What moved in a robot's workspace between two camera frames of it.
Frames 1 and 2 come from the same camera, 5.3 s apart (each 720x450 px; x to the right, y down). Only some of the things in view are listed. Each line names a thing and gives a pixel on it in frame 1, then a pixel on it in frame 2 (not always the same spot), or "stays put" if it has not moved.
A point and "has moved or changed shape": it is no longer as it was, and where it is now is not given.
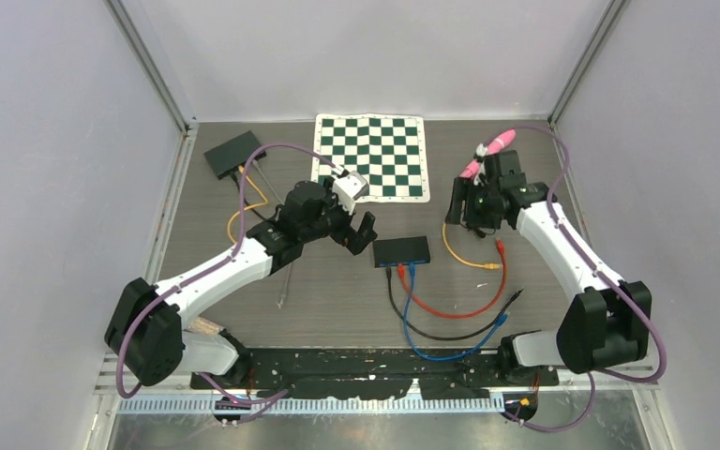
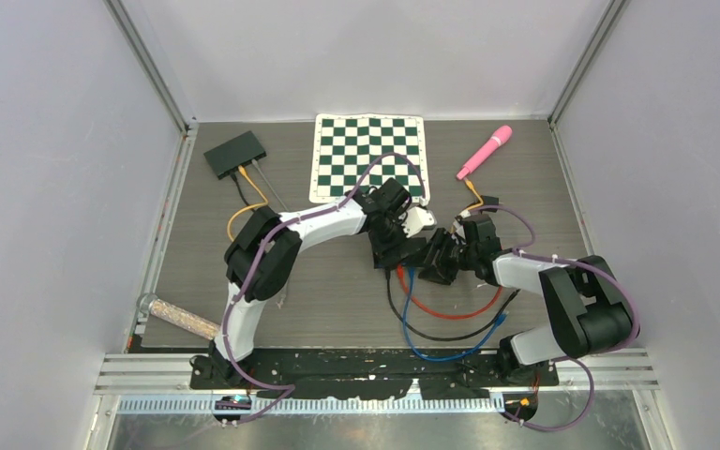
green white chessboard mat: x=389 y=151 stays put
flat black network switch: x=227 y=157 stays put
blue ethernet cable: x=499 y=323 stays put
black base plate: x=376 y=373 stays put
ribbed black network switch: x=400 y=251 stays put
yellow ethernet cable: x=488 y=265 has moved or changed shape
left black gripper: x=354 y=240 -> x=397 y=221
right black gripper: x=464 y=190 -> x=440 y=272
